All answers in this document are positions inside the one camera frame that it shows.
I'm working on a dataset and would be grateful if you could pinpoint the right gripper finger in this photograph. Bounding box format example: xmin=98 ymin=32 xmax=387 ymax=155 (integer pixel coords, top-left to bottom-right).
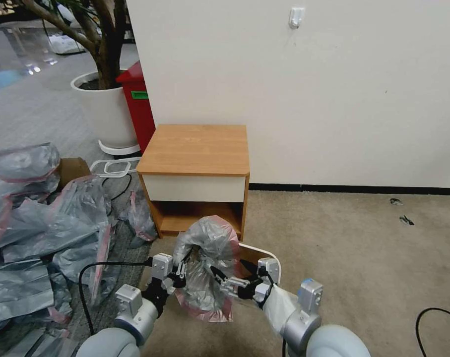
xmin=209 ymin=265 xmax=249 ymax=297
xmin=241 ymin=260 xmax=262 ymax=279

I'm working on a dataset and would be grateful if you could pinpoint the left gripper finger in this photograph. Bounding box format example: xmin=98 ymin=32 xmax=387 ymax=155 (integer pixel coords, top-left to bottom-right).
xmin=172 ymin=259 xmax=191 ymax=279
xmin=162 ymin=276 xmax=189 ymax=292

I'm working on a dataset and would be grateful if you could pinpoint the grey pink-trimmed garbage bag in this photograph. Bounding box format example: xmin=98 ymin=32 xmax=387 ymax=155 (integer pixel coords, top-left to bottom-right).
xmin=172 ymin=214 xmax=243 ymax=323

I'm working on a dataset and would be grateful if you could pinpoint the crumpled grey garbage bag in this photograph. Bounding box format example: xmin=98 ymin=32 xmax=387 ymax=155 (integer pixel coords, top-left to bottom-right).
xmin=0 ymin=175 xmax=113 ymax=262
xmin=0 ymin=259 xmax=55 ymax=325
xmin=48 ymin=223 xmax=122 ymax=310
xmin=0 ymin=142 xmax=62 ymax=184
xmin=117 ymin=189 xmax=159 ymax=243

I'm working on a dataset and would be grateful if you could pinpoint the white plastic bag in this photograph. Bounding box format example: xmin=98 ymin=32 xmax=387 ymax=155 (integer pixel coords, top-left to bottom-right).
xmin=47 ymin=33 xmax=87 ymax=56

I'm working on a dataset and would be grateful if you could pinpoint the wooden nightstand with drawer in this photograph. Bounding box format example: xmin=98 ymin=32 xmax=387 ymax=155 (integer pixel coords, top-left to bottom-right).
xmin=136 ymin=124 xmax=251 ymax=239

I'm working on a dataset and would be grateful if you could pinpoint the white plastic bin rim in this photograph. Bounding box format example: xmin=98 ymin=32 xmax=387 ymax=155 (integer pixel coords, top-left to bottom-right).
xmin=89 ymin=157 xmax=142 ymax=178

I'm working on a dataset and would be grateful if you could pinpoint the brown cardboard box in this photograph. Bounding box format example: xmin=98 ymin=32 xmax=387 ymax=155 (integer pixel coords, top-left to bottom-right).
xmin=56 ymin=157 xmax=92 ymax=191

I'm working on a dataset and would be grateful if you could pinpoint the red plastic bin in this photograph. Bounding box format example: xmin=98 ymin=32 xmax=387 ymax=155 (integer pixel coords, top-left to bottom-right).
xmin=115 ymin=60 xmax=157 ymax=155

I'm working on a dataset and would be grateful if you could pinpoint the white round plant pot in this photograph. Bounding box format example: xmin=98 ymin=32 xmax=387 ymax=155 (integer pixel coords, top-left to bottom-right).
xmin=69 ymin=70 xmax=142 ymax=155

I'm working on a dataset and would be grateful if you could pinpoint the brown tree trunk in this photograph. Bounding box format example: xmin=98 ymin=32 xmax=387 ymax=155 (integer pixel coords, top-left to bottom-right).
xmin=20 ymin=0 xmax=129 ymax=90

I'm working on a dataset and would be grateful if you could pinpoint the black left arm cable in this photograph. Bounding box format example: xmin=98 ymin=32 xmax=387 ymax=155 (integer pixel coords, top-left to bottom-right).
xmin=78 ymin=261 xmax=153 ymax=336

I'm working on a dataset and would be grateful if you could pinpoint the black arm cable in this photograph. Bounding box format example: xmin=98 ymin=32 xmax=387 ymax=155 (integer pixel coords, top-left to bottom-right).
xmin=78 ymin=261 xmax=153 ymax=336
xmin=415 ymin=307 xmax=450 ymax=357

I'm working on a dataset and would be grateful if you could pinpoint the black floor cable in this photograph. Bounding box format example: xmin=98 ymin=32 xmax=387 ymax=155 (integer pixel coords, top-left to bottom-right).
xmin=101 ymin=172 xmax=133 ymax=210

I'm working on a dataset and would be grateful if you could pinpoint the black wall baseboard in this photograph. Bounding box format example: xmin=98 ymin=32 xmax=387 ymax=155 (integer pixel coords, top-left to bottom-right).
xmin=248 ymin=182 xmax=450 ymax=196

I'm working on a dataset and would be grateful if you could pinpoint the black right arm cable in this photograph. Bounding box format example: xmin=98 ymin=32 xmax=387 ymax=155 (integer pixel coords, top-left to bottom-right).
xmin=415 ymin=307 xmax=450 ymax=357

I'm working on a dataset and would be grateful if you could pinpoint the white wall hook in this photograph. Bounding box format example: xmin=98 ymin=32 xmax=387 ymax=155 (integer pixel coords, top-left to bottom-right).
xmin=288 ymin=6 xmax=306 ymax=29

